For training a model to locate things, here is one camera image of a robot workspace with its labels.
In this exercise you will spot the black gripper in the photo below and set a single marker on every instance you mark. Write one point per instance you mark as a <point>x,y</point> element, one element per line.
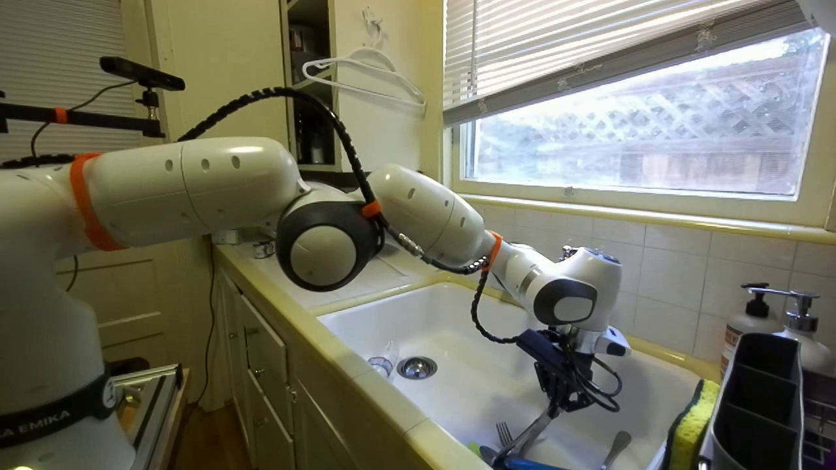
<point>557,367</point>

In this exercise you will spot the silver butter knife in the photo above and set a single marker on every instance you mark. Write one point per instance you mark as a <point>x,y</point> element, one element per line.
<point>530,431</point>

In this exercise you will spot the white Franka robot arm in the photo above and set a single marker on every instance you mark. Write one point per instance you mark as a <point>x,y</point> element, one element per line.
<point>172,185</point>

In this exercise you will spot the white ceramic sink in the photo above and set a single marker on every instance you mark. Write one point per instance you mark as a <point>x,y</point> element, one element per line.
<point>452,329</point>

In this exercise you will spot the metal sink drain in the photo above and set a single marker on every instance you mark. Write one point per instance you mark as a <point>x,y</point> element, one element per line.
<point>415,367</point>

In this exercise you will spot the clear sink stopper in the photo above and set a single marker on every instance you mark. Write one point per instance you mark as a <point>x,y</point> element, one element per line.
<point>382,367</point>

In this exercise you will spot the blue ribbed mat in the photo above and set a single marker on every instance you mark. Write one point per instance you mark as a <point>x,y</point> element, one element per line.
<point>522,464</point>

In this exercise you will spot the yellow green sponge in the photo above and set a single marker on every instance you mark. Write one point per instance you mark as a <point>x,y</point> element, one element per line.
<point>693,427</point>

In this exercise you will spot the soap bottle with black pump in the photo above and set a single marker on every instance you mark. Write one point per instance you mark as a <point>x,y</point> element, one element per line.
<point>744,329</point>

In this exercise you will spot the grey utensil caddy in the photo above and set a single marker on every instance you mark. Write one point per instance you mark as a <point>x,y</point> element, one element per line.
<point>757,419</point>

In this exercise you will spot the chrome faucet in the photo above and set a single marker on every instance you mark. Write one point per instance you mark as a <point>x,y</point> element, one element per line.
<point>806,342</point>

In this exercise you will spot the cream framed window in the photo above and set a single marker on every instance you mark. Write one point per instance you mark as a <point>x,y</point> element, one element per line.
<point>654,133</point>

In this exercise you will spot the cream base cabinet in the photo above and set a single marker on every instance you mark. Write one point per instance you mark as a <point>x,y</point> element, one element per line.
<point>262,349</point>

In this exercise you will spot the white window blinds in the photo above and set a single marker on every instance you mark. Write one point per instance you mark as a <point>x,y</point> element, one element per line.
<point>565,43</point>

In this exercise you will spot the white plastic clothes hanger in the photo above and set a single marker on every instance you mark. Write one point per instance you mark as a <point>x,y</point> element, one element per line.
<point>365,55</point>

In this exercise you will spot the silver metal robot stand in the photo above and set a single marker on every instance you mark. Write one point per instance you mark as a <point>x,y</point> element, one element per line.
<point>147,407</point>

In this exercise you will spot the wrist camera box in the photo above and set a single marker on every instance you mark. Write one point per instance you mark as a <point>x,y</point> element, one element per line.
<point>611,339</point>

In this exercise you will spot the open wall cabinet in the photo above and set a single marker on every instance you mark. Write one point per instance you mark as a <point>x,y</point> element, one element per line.
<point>310,131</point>

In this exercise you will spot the black stereo camera bar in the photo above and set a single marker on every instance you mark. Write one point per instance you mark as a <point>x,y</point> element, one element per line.
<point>139,73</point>

